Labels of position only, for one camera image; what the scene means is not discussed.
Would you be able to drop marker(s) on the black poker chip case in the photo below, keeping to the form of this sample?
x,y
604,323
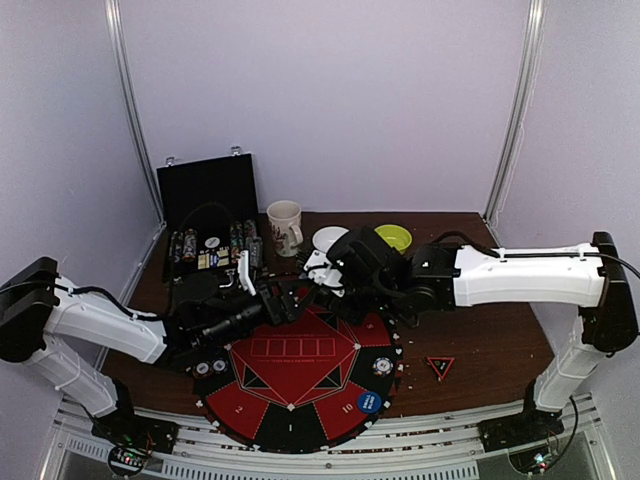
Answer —
x,y
207,198

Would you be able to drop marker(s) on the black red triangular marker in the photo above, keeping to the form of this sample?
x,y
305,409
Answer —
x,y
441,366

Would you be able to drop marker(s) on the poker chip stack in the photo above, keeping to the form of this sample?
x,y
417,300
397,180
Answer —
x,y
202,370
219,366

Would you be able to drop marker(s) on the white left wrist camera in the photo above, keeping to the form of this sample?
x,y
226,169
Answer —
x,y
250,260

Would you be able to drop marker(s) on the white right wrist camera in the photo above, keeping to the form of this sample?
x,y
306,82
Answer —
x,y
316,267

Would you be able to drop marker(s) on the blue card deck in case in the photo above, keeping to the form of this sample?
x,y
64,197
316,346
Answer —
x,y
218,258

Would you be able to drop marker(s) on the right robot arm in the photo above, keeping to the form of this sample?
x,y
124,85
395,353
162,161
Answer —
x,y
366,273

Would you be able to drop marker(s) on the aluminium frame post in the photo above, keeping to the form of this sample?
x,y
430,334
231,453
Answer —
x,y
527,73
117,38

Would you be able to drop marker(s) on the round red black poker mat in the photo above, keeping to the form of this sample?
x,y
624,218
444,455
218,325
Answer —
x,y
294,388

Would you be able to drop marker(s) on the aluminium front rail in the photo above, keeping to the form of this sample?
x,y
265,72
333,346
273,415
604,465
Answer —
x,y
438,446

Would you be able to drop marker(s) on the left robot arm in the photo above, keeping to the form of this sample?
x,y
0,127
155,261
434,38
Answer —
x,y
39,307

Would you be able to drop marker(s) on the lime green bowl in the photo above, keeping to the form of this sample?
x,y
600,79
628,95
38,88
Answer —
x,y
395,236

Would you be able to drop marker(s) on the left aluminium frame post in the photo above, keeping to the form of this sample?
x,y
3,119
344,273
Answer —
x,y
117,38

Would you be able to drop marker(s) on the white dealer chip in case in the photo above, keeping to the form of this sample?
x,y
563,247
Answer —
x,y
212,242

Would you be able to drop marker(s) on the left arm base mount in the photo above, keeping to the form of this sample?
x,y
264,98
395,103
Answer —
x,y
135,432

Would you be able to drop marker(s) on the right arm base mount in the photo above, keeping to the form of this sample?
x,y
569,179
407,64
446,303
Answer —
x,y
518,429

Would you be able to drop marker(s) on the white orange bowl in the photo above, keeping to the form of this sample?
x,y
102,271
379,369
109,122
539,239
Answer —
x,y
324,238

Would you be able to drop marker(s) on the white floral ceramic mug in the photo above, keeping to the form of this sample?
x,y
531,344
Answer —
x,y
284,218

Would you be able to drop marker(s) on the right aluminium frame post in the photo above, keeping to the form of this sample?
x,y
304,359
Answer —
x,y
527,73

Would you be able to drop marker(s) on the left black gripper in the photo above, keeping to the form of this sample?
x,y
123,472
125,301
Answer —
x,y
284,310

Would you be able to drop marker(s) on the blue small blind button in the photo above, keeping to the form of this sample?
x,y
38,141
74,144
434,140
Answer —
x,y
369,402

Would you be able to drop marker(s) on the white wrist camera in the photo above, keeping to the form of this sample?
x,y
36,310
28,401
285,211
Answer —
x,y
250,260
316,267

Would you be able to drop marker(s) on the stack of poker chips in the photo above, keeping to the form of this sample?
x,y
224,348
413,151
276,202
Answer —
x,y
382,366

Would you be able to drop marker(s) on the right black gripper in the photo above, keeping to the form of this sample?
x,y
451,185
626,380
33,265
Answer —
x,y
327,295

